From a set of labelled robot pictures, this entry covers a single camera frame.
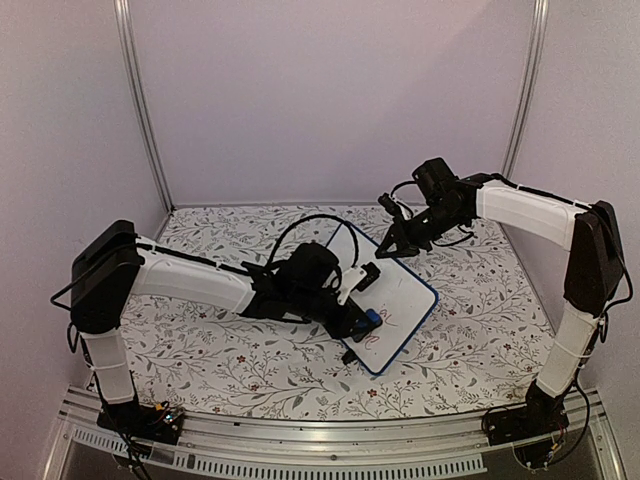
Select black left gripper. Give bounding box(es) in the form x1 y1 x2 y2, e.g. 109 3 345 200
290 289 375 342

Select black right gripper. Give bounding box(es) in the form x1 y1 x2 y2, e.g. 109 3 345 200
376 203 464 262

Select blue whiteboard eraser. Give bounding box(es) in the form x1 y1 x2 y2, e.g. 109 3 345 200
365 309 383 330

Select small blue-framed whiteboard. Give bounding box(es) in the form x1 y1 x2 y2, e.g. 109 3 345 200
326 225 439 376

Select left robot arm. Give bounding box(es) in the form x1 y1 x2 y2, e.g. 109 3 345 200
50 220 381 434

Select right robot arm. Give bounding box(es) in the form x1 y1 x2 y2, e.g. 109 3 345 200
376 157 634 436

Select floral patterned table mat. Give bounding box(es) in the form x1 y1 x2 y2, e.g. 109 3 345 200
121 220 553 420

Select wire whiteboard stand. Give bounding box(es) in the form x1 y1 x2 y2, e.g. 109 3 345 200
341 350 358 365

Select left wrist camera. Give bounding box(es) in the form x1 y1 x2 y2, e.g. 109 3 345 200
337 262 381 305

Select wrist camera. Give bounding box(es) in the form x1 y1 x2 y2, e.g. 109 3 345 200
337 262 381 305
378 193 414 220

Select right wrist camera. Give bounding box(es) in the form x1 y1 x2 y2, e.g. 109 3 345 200
378 193 414 220

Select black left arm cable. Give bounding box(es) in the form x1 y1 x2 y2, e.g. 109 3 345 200
265 213 362 271

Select front aluminium rail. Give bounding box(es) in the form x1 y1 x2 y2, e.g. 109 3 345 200
44 387 629 479

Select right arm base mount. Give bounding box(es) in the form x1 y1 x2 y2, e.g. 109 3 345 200
481 382 569 446

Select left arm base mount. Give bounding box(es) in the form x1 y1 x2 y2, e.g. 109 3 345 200
97 394 186 445

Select right aluminium frame post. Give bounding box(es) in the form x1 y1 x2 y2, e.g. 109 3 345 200
501 0 549 179

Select aluminium frame post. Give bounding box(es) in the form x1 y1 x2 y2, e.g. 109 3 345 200
501 0 549 179
113 0 175 213

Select left aluminium frame post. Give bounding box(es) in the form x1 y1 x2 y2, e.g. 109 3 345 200
113 0 175 213

